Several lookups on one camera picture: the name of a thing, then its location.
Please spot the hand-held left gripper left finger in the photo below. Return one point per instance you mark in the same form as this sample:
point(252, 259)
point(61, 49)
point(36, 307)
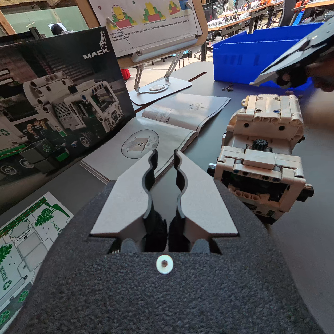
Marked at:
point(125, 203)

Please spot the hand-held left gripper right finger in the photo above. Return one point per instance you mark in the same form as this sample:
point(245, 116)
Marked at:
point(206, 208)

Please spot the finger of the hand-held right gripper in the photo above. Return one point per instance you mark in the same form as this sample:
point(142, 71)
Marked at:
point(300, 49)

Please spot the white green lego truck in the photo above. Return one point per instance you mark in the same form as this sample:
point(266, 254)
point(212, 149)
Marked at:
point(261, 159)

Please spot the lego instruction booklet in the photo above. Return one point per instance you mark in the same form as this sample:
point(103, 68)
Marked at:
point(182, 112)

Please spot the lego truck box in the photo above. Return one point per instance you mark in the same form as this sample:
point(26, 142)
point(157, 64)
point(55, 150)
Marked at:
point(65, 78)

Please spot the person's right hand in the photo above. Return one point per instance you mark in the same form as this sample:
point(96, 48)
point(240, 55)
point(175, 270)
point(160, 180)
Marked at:
point(323, 75)

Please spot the black office chair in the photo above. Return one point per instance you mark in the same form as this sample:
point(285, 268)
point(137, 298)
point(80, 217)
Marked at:
point(287, 13)

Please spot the blue plastic bin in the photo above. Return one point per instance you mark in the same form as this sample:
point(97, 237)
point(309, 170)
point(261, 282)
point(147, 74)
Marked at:
point(234, 54)

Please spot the background workbench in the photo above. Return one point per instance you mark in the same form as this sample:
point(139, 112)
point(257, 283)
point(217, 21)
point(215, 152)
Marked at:
point(234, 18)

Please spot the green white sticker sheet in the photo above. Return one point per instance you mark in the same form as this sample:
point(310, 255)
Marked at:
point(26, 234)

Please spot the red object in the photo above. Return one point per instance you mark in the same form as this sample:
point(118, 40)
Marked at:
point(126, 74)

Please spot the printed instruction sheet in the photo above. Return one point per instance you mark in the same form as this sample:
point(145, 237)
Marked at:
point(156, 28)

